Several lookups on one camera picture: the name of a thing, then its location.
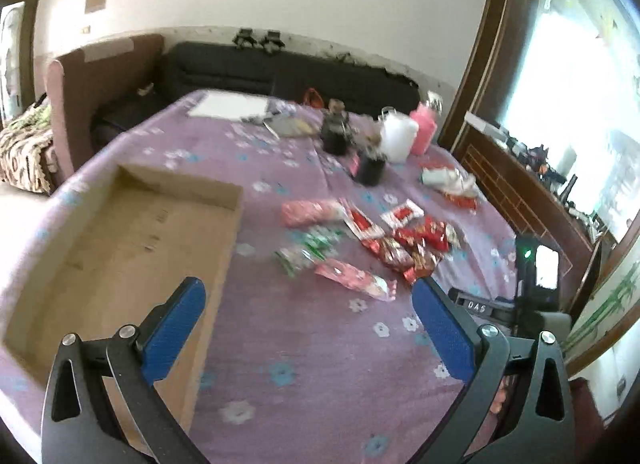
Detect wooden side cabinet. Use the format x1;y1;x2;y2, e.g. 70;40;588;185
452;125;593;305

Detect bright red snack pack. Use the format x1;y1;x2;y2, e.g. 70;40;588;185
414;215;450;253
393;228;423;250

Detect purple floral tablecloth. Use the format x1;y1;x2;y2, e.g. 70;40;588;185
1;92;515;463

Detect green white snack pack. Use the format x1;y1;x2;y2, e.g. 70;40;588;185
445;222;461;250

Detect right hand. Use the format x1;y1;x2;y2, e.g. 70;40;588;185
489;376;512;416

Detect black cylindrical holder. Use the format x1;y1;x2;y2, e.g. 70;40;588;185
320;99;352;156
352;146;386;187

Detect black sofa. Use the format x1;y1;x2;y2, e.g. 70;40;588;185
91;42;420;150

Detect shallow cardboard box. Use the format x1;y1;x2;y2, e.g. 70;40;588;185
1;165;243;428

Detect pink candy bag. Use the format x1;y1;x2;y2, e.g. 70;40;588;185
281;198;346;228
314;258;397;302

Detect white red snack sachet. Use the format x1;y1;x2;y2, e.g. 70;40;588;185
381;200;424;230
343;201;385;241

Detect tan notebook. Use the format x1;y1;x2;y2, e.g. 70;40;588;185
264;116;317;139

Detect white crumpled cloth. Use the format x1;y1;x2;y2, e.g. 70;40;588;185
420;167;478;198

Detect dark red snack pack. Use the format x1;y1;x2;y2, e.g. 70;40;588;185
402;250;442;285
368;236;414;272

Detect white plastic jar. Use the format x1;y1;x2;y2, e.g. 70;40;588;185
380;106;419;164

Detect green candy packet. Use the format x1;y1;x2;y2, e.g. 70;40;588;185
302;226;344;250
274;244;326;278

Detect patterned blanket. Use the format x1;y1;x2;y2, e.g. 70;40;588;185
0;98;53;195

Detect maroon armchair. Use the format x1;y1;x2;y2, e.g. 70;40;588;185
44;34;165;180

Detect pink sleeved bottle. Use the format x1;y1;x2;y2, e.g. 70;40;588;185
410;103;438;156

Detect white paper sheet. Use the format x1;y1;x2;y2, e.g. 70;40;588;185
188;90;269;120

